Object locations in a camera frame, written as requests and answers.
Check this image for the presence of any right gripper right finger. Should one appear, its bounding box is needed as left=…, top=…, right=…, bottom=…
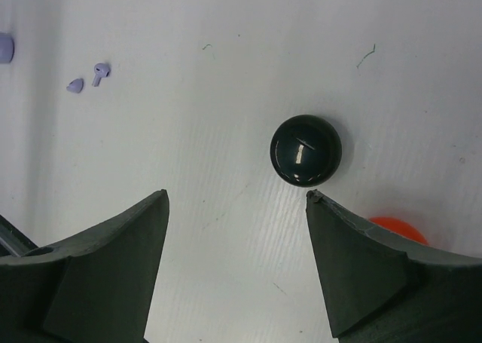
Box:
left=306, top=190, right=481, bottom=342

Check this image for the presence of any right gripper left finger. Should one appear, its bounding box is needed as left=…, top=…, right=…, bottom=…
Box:
left=1, top=190, right=169, bottom=342

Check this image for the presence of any black earbud charging case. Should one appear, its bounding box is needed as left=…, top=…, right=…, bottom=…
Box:
left=270, top=115, right=343, bottom=188

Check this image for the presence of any purple earbud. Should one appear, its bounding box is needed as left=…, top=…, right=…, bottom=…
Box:
left=66, top=78, right=84, bottom=94
left=92, top=63, right=111, bottom=87

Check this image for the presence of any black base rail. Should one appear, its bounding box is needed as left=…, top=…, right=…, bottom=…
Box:
left=0, top=216, right=38, bottom=257

